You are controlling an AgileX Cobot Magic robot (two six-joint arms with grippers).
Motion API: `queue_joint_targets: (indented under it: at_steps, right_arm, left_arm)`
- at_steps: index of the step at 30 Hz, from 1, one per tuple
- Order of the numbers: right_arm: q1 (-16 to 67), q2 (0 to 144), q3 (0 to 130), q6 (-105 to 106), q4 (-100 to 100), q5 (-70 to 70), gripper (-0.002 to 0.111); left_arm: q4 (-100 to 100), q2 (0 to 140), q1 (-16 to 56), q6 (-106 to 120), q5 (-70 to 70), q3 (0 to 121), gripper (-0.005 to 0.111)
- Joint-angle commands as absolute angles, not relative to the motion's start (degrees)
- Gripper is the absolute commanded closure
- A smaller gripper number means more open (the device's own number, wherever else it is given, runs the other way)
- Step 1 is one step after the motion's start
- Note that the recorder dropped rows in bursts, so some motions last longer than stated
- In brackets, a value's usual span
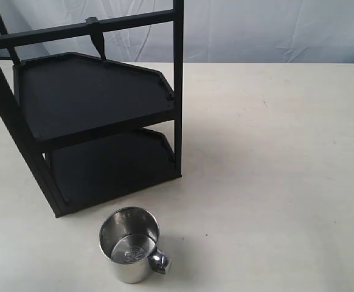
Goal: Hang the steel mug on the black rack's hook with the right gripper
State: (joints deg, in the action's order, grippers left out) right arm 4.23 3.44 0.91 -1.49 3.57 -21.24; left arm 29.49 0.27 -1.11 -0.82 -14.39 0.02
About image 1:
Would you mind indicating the white wrinkled backdrop cloth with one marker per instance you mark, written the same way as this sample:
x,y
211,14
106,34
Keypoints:
x,y
219,31

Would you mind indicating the black metal shelf rack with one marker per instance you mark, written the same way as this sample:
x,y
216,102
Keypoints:
x,y
90,131

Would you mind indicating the shiny steel mug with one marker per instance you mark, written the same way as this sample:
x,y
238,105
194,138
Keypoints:
x,y
129,239

